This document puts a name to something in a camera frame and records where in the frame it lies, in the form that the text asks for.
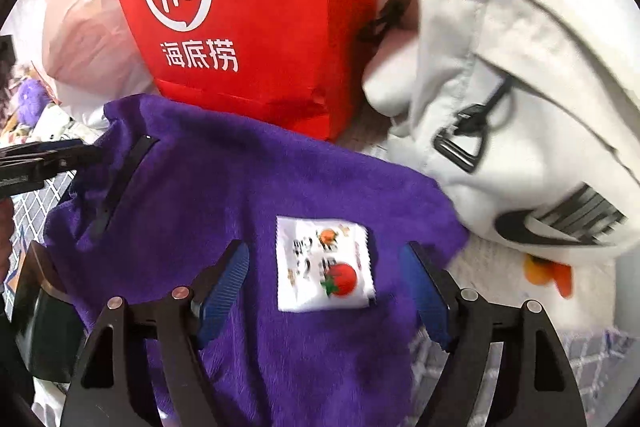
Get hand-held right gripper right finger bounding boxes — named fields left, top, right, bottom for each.
left=398, top=241, right=588, bottom=427

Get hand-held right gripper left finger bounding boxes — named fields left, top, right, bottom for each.
left=60, top=239, right=251, bottom=427

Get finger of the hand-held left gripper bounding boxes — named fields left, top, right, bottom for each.
left=0, top=138, right=104, bottom=196

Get white tomato print sachet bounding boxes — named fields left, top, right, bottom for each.
left=276, top=215, right=377, bottom=313

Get purple towel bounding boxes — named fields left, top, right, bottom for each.
left=42, top=94, right=471, bottom=427

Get white orange printed cloth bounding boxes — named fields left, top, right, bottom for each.
left=445, top=232, right=621, bottom=338

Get white plastic shopping bag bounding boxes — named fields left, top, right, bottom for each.
left=37, top=0, right=168, bottom=130

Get dark green card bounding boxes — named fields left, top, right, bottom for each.
left=10, top=241, right=87, bottom=385

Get grey checked blanket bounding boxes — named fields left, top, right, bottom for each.
left=0, top=107, right=640, bottom=427

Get grey waist bag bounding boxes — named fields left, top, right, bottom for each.
left=361, top=0, right=640, bottom=265

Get red paper bag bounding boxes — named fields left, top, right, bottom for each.
left=99, top=0, right=388, bottom=142

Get black strap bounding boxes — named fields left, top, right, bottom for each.
left=95, top=134, right=162, bottom=235

